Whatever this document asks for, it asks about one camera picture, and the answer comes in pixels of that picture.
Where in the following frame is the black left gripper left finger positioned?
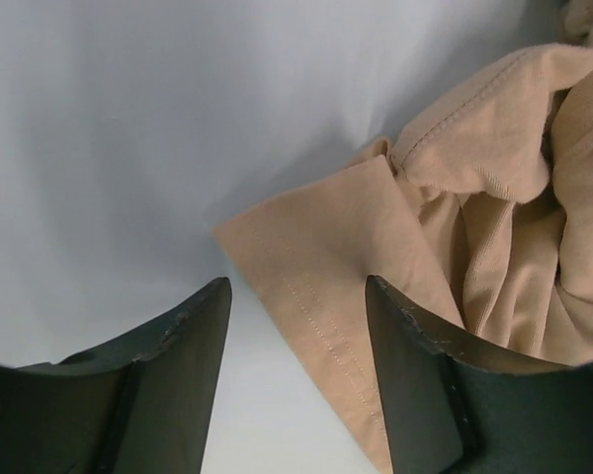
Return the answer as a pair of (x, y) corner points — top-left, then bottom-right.
(0, 277), (231, 473)

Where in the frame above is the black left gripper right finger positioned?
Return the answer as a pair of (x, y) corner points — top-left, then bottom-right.
(365, 276), (593, 473)

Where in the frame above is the beige t shirt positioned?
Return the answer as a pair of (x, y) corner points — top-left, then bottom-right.
(213, 1), (593, 473)

